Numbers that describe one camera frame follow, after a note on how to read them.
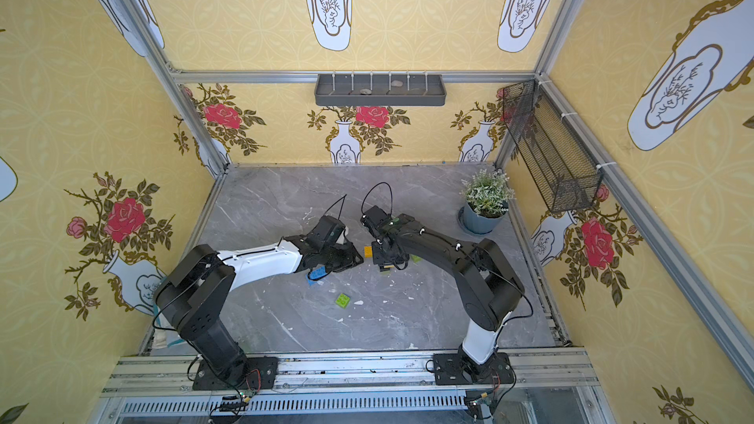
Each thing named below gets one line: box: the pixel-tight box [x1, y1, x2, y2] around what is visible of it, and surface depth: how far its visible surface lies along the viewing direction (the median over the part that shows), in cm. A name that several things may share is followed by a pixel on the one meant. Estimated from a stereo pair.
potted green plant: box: [458, 168, 516, 234], surface depth 92 cm
